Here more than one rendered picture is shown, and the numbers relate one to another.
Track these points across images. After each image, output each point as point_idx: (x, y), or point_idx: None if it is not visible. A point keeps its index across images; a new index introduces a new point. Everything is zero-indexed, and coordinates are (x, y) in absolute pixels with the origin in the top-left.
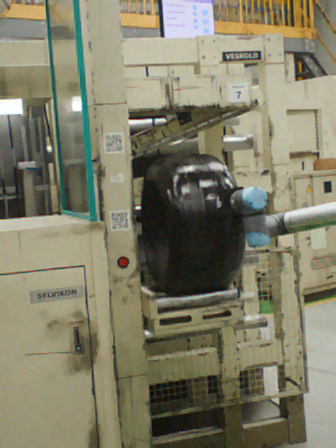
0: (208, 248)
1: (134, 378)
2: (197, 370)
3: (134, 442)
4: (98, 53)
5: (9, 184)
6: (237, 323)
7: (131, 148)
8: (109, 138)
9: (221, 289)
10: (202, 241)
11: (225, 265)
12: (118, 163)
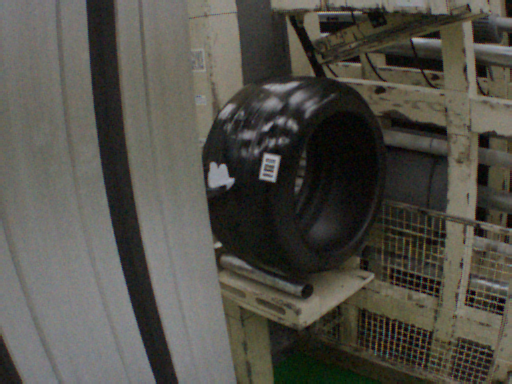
0: (224, 227)
1: (231, 318)
2: (383, 325)
3: (235, 365)
4: None
5: None
6: (291, 326)
7: (321, 50)
8: (193, 55)
9: (288, 278)
10: (215, 216)
11: (255, 256)
12: (201, 83)
